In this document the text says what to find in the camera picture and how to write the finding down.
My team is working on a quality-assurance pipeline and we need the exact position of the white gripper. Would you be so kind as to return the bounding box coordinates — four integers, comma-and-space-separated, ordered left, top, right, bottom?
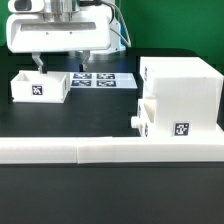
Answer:
6, 0, 111, 74

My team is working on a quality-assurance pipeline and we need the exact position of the white front drawer with knob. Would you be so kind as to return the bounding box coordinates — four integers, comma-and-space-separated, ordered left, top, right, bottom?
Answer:
131, 96, 156, 137

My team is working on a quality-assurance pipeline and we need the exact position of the white rear drawer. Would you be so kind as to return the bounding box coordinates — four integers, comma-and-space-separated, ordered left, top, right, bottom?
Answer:
10, 70, 71, 103

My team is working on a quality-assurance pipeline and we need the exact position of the white marker tag plate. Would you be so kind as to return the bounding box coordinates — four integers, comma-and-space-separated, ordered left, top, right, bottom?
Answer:
70, 72, 137, 89

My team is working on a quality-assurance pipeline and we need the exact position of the white drawer cabinet box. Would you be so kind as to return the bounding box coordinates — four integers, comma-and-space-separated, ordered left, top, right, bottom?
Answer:
140, 57, 223, 137

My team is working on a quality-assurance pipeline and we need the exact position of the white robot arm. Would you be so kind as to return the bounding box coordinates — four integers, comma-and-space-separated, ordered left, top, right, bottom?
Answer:
6, 0, 119, 73

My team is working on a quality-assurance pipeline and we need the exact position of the white L-shaped fence wall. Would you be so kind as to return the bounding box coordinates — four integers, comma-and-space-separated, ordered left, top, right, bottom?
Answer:
0, 135, 224, 164

